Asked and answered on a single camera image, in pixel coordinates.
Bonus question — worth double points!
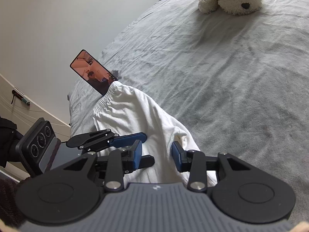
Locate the white pants garment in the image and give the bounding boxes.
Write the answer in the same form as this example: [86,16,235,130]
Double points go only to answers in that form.
[92,80,218,188]

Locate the person's dark sleeve forearm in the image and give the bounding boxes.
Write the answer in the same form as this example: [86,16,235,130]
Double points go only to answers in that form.
[1,177,30,228]

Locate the smartphone on stand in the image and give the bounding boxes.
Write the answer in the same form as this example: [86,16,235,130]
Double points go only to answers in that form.
[70,49,118,96]

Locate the black green pen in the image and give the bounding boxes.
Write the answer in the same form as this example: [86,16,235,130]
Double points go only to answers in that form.
[11,90,30,106]

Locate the black multi-lens camera box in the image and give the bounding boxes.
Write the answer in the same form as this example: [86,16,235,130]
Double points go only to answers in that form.
[16,117,61,177]

